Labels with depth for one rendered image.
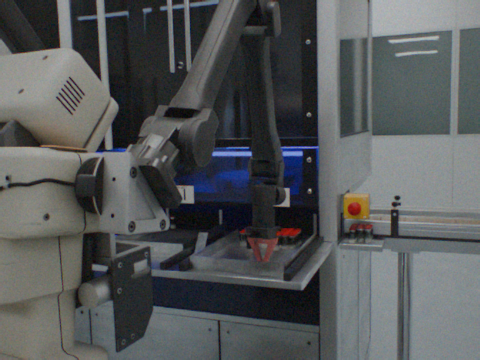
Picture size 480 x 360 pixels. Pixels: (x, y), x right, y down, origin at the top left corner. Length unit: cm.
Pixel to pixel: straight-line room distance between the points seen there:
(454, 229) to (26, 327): 125
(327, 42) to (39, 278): 108
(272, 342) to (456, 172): 467
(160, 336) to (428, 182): 469
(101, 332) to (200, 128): 140
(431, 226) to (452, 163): 451
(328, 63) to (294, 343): 91
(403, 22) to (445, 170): 176
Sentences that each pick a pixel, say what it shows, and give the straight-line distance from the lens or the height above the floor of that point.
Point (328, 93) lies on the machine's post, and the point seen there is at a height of 134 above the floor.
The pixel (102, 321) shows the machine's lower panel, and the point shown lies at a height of 52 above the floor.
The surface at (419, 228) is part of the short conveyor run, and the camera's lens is 165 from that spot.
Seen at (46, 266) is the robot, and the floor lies 105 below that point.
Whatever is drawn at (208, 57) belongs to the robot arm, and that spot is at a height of 138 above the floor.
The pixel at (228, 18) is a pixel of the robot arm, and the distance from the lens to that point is 95.
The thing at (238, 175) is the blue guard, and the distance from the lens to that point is 163.
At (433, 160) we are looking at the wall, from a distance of 613.
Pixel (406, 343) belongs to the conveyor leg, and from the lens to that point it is 182.
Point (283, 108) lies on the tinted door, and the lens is 158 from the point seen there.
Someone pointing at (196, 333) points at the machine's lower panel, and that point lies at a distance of 185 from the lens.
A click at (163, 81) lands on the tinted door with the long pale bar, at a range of 175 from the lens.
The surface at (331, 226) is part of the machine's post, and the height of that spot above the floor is 93.
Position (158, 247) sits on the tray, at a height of 90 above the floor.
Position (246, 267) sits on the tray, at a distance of 127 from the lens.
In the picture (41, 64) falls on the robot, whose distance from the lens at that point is 83.
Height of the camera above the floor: 126
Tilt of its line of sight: 7 degrees down
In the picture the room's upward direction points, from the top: 2 degrees counter-clockwise
